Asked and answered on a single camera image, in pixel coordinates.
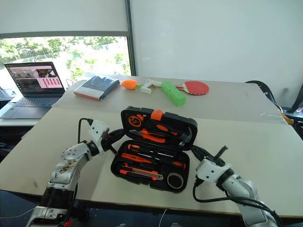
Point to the dark window frame post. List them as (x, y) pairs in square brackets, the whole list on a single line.
[(130, 37)]

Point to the orange voltage tester pen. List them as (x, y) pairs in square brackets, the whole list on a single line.
[(135, 158)]

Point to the black plastic tool case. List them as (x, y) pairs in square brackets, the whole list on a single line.
[(132, 175)]

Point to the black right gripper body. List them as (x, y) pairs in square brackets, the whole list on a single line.
[(216, 159)]

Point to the open black laptop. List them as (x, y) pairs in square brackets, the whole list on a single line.
[(35, 94)]

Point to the black orange tape measure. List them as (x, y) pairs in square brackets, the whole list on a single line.
[(135, 121)]

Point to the red table tennis paddle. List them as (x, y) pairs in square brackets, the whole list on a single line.
[(197, 88)]

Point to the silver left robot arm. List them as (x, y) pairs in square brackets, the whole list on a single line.
[(68, 165)]

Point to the orange ball toy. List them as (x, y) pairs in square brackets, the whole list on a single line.
[(129, 84)]

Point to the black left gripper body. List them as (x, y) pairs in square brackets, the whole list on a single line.
[(109, 140)]

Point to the red white black book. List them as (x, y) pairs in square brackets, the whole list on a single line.
[(97, 87)]

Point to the slim metal screwdriver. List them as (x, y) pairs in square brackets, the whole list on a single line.
[(161, 154)]

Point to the white plastic spray gun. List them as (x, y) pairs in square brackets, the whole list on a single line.
[(149, 84)]

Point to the orange utility knife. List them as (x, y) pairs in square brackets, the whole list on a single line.
[(139, 174)]

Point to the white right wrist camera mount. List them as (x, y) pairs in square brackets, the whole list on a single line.
[(210, 171)]

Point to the green plastic block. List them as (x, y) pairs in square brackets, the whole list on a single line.
[(174, 94)]

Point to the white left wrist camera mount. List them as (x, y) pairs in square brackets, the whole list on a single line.
[(98, 134)]

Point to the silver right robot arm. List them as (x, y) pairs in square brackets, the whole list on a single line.
[(246, 189)]

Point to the black office chair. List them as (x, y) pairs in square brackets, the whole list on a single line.
[(294, 101)]

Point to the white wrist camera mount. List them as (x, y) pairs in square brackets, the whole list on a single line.
[(210, 171), (98, 134)]

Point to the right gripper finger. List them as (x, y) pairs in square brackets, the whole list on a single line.
[(203, 151), (201, 158)]

